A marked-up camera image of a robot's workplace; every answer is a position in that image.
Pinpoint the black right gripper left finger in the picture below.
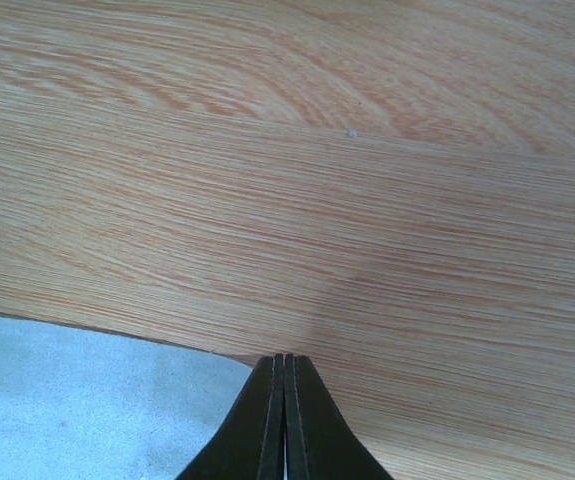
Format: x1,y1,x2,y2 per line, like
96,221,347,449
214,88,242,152
177,354,285,480

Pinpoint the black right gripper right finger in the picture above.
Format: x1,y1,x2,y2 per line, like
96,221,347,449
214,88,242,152
284,354,391,480

